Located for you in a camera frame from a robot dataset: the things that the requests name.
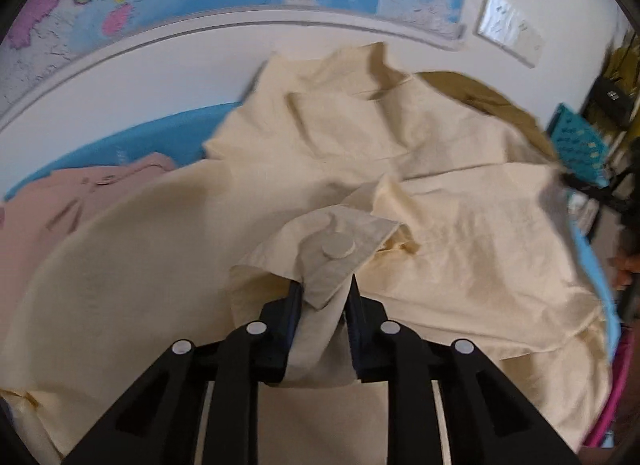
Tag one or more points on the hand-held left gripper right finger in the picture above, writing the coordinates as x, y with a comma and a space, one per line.
354, 315

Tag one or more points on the black metal rack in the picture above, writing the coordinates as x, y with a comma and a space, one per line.
612, 100

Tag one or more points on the magenta cloth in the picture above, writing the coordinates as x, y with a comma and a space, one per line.
617, 385

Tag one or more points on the cream button shirt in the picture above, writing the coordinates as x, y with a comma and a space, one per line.
450, 245

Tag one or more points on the blue bed sheet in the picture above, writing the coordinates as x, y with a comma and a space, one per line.
125, 145

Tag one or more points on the olive brown garment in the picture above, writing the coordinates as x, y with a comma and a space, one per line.
490, 100

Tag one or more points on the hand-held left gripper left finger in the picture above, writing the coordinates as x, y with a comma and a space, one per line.
294, 310

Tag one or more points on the teal plastic basket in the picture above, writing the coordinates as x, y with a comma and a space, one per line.
575, 145

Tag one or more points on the person's right hand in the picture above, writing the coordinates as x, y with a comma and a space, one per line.
625, 270

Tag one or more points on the pink garment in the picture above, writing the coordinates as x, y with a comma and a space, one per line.
50, 205

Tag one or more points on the white wall plate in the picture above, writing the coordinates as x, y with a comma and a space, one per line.
507, 25

